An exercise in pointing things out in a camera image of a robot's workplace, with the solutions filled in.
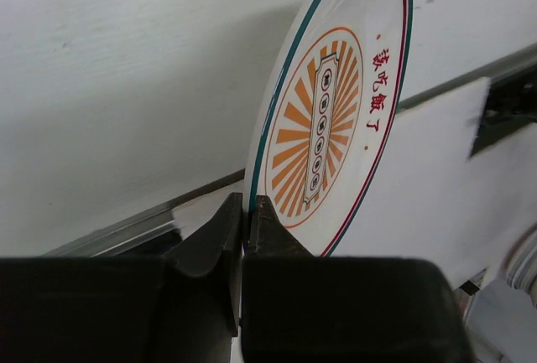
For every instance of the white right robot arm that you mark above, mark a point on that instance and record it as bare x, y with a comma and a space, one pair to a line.
500, 316

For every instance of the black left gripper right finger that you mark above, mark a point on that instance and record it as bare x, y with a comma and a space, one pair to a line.
297, 307

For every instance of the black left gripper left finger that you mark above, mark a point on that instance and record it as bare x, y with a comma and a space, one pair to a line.
180, 306

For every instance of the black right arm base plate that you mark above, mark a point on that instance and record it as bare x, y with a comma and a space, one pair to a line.
510, 106

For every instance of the white plate orange sunburst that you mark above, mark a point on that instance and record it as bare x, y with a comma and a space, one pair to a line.
326, 115

